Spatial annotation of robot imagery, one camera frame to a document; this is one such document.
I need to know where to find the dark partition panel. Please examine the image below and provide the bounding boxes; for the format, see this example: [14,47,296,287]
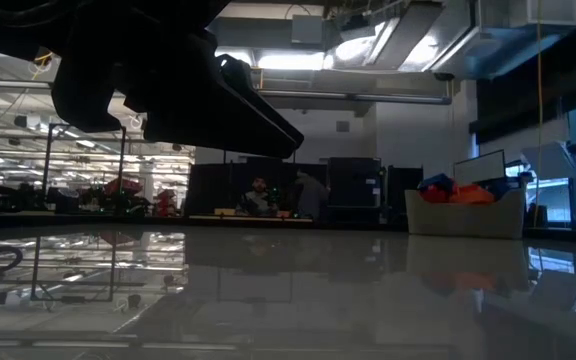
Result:
[185,160,329,217]

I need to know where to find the red equipment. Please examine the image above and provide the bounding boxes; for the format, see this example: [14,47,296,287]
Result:
[103,177,144,197]

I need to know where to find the large red block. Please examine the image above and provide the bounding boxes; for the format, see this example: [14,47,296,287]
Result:
[420,184,457,204]

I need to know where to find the grey monitor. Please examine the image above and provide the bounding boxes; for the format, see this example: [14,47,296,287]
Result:
[452,148,508,185]

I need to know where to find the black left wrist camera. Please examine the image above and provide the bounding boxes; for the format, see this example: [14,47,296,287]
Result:
[50,49,124,134]

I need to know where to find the long ceiling pipe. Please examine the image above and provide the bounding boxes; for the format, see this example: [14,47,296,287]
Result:
[0,79,453,105]

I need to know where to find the person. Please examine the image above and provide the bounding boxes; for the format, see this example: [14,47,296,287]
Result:
[237,175,279,217]
[295,169,330,220]

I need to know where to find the black frame rig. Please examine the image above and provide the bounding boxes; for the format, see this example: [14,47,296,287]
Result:
[41,122,128,201]

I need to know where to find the dark cabinet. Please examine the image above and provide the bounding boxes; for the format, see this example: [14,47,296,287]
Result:
[386,165,424,224]

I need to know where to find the black cabinet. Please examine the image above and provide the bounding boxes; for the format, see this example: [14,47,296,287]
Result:
[328,157,384,224]

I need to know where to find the grey ceiling unit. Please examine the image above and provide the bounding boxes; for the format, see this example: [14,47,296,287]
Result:
[290,13,326,46]

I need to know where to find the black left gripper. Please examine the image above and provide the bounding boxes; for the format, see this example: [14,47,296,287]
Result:
[111,18,305,161]

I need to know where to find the clear plastic bin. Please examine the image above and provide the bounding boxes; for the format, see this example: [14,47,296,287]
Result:
[404,187,528,240]

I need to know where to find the ceiling light panel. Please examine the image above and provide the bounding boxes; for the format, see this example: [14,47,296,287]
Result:
[256,51,327,72]
[215,46,254,66]

